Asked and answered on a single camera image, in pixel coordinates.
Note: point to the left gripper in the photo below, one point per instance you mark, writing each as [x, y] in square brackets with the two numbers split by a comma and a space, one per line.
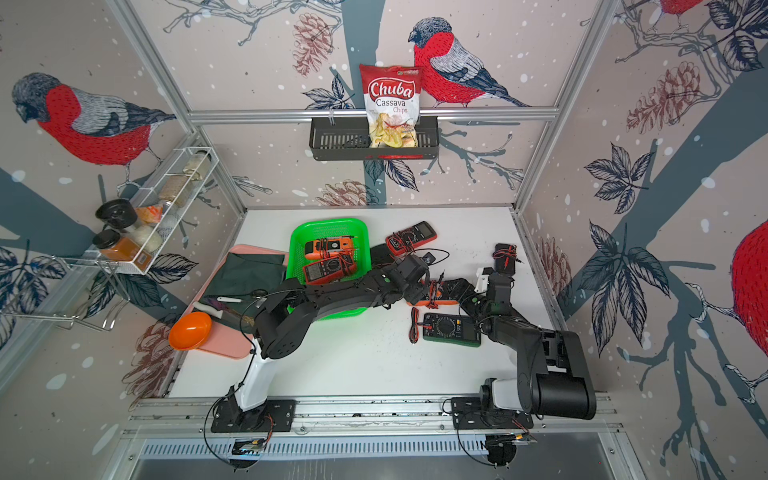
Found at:
[419, 290]

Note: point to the dark green multimeter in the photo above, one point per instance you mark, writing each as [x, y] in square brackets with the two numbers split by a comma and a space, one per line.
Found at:
[443, 328]

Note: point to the red multimeter with leads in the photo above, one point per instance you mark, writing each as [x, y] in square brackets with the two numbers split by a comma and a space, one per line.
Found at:
[329, 270]

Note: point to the orange multimeter leads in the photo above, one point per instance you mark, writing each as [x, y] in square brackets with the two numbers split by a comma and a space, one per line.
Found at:
[329, 247]

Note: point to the green plastic basket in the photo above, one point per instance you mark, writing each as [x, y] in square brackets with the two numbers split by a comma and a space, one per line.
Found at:
[315, 230]

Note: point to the orange black multimeter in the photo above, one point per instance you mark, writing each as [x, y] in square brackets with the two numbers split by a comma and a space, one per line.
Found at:
[439, 293]

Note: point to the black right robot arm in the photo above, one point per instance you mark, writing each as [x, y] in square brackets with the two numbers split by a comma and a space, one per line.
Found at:
[551, 377]

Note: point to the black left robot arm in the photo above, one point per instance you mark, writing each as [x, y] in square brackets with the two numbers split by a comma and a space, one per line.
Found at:
[283, 317]

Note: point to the small black multimeter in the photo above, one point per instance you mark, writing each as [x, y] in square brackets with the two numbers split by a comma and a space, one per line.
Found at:
[505, 259]

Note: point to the red multimeter far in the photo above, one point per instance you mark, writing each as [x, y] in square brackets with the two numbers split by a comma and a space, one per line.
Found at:
[408, 240]

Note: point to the black face-down multimeter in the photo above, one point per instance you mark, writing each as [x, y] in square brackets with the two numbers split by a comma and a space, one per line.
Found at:
[381, 256]

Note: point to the dark green cloth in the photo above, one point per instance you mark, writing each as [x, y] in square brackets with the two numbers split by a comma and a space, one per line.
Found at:
[242, 279]

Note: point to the cassava chips bag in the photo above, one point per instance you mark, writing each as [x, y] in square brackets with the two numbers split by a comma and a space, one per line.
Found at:
[392, 103]

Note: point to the orange bowl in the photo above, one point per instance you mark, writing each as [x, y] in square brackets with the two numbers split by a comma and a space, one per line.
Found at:
[190, 331]

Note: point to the black lid spice jar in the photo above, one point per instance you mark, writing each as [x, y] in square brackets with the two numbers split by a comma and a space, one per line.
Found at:
[118, 214]

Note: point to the amber spice jar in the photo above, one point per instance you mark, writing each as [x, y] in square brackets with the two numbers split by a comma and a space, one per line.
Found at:
[114, 246]

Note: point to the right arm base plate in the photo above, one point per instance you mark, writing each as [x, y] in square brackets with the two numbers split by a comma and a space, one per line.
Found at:
[468, 413]

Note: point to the black wall basket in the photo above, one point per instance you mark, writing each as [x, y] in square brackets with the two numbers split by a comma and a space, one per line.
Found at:
[347, 139]

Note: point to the white handled knife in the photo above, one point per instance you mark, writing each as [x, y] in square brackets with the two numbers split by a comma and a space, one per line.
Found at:
[222, 311]

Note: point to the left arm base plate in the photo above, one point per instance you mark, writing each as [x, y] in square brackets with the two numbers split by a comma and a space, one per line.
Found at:
[274, 415]

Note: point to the white wire spice rack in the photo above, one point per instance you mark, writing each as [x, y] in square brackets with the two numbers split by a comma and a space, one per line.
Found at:
[165, 198]

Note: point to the wire wall hook rack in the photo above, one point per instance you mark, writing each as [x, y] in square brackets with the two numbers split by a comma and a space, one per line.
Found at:
[62, 291]

